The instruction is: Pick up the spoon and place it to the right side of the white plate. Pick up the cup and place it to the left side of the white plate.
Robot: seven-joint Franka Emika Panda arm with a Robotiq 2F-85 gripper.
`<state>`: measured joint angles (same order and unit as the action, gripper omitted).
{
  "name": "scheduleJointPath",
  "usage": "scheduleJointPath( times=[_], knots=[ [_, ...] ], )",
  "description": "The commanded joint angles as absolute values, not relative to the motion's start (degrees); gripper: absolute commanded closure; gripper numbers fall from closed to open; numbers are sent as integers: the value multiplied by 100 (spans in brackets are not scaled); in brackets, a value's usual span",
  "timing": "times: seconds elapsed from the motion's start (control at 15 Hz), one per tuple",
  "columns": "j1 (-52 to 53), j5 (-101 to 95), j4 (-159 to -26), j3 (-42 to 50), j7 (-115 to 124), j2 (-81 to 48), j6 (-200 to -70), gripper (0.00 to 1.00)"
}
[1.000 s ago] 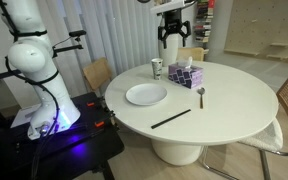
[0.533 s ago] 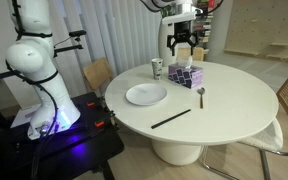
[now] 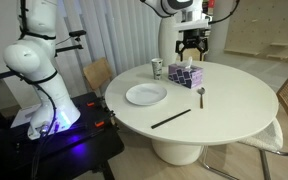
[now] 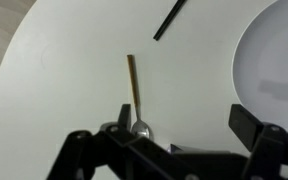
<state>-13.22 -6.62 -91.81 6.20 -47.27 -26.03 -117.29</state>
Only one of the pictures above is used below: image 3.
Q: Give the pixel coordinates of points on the black robot cart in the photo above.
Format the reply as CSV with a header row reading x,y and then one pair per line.
x,y
84,150

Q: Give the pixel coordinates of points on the white round plate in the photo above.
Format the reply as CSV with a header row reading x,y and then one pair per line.
x,y
146,94

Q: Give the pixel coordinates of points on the white patterned paper cup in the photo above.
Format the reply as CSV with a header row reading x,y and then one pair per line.
x,y
157,69

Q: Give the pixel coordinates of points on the white pleated curtain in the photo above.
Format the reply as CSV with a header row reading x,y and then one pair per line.
x,y
117,33

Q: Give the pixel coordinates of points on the black orange clamp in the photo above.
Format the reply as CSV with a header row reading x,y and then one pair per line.
x,y
99,123
91,104

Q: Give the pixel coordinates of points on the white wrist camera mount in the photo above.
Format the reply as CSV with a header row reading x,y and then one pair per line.
x,y
192,24

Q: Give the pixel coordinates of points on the purple patterned tissue box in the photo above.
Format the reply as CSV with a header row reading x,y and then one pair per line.
x,y
185,76

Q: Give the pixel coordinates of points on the black chopsticks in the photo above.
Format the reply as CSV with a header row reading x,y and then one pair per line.
x,y
170,119

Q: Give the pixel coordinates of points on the white tissue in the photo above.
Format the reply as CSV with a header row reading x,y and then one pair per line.
x,y
185,62

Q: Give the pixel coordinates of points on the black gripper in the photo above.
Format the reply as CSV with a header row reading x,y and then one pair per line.
x,y
192,36

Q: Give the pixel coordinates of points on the white paper sheet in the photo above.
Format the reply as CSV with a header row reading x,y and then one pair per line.
x,y
22,116

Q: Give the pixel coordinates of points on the tall white vase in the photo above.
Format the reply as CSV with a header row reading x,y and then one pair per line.
x,y
166,40

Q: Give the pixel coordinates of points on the white table pedestal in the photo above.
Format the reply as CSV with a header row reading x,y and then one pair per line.
x,y
175,153

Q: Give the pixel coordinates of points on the black camera on stand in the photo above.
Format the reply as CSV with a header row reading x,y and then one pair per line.
x,y
77,33

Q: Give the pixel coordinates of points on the light plywood chair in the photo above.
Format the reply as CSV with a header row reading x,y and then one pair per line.
x,y
97,73

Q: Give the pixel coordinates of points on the wooden pegboard with shelves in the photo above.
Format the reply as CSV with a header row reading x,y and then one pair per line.
x,y
260,26

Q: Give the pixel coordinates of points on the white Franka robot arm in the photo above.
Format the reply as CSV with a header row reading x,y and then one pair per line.
x,y
34,60

